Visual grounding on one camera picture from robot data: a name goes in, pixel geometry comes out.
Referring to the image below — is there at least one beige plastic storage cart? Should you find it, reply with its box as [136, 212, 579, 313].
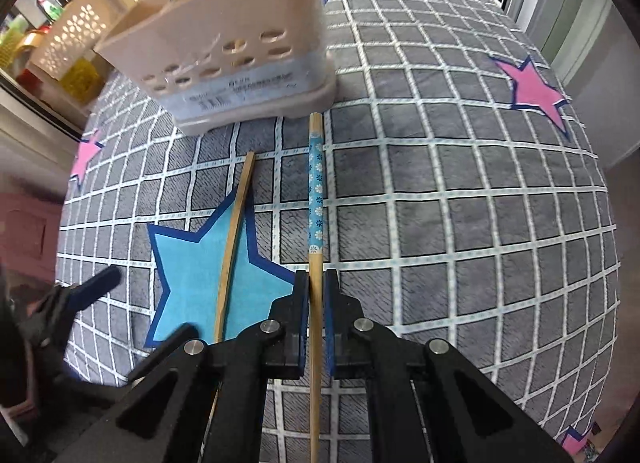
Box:
[27, 0, 142, 106]

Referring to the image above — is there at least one grey checkered tablecloth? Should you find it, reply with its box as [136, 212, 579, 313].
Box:
[56, 0, 620, 440]

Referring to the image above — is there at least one pink plastic utensil holder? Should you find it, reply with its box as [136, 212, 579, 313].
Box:
[96, 0, 336, 135]

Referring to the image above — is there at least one blue floral bamboo chopstick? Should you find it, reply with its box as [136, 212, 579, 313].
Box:
[308, 112, 324, 463]

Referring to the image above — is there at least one plain bamboo chopstick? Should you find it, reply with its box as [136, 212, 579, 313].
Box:
[202, 150, 257, 444]

